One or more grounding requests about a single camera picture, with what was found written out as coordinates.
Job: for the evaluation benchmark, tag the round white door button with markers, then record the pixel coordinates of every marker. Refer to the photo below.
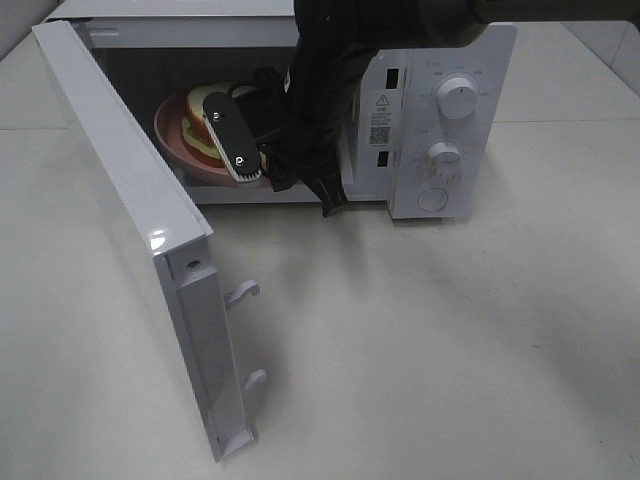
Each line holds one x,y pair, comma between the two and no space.
433,200

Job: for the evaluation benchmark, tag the pink plate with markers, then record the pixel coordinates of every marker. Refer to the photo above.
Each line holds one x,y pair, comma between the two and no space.
167,126

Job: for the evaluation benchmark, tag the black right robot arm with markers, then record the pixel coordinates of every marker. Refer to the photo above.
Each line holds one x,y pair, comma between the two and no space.
337,41

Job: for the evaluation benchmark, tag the lower white timer knob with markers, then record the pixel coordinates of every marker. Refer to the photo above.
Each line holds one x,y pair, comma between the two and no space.
444,162

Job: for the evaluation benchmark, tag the upper white power knob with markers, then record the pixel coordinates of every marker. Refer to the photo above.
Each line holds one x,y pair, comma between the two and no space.
457,97

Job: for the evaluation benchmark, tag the white microwave door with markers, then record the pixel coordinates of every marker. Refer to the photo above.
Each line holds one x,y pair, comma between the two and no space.
161,237

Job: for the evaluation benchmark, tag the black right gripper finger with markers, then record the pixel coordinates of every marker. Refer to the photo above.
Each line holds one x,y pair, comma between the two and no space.
328,188
232,137

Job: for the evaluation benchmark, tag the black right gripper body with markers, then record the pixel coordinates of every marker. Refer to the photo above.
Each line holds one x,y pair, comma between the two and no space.
296,120

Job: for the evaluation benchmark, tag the white warning label sticker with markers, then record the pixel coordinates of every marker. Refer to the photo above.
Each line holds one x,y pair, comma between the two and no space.
380,117

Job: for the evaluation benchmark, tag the sandwich with lettuce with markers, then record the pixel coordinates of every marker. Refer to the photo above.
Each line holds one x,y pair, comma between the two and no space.
194,132

